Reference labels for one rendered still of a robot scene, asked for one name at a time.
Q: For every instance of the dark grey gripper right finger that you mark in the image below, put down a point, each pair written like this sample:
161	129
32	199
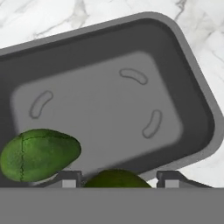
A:
172	179

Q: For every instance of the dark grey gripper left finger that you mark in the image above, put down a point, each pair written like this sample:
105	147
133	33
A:
70	178

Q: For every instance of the green lime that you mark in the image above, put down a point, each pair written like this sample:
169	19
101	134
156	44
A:
116	179

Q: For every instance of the green avocado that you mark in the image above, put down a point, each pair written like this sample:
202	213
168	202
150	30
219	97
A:
38	156

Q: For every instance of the grey tupperware container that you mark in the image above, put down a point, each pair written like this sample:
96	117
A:
116	96

